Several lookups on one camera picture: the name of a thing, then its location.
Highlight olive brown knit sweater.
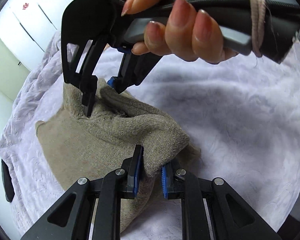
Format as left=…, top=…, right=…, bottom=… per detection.
left=36, top=79, right=200, bottom=230

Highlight person's right hand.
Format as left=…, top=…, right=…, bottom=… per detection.
left=121, top=0, right=238, bottom=64

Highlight white wardrobe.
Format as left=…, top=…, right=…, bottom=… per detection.
left=0, top=0, right=72, bottom=101

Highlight black object at bed edge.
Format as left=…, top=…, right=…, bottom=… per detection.
left=1, top=160, right=15, bottom=203

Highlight pink cord on handle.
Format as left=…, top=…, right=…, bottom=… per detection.
left=249, top=0, right=267, bottom=58

